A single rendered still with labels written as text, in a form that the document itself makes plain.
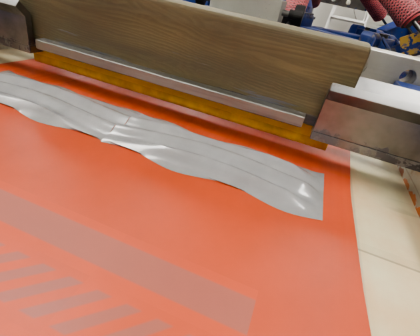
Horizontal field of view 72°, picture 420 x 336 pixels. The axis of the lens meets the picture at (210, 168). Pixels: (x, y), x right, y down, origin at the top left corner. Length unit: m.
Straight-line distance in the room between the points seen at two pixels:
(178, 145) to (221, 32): 0.11
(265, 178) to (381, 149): 0.11
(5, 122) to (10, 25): 0.16
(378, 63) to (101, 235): 0.44
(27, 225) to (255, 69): 0.21
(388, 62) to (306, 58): 0.25
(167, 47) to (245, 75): 0.08
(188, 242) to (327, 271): 0.08
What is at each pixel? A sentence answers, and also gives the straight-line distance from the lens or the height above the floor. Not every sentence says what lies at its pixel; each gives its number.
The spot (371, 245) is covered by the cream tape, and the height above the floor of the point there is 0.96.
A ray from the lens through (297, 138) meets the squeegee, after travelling 0.30.
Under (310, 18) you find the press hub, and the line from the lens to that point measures 1.09.
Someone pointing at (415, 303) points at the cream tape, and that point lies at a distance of 0.20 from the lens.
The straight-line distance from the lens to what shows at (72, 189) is 0.20.
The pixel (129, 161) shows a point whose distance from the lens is 0.23.
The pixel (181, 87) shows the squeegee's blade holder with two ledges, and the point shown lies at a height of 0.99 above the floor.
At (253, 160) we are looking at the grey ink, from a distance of 0.24.
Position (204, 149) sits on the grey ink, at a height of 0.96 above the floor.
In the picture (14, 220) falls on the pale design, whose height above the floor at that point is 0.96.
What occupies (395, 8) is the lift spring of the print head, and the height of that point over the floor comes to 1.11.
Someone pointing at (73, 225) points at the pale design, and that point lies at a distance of 0.18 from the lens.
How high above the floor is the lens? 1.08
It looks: 32 degrees down
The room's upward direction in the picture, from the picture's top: 12 degrees clockwise
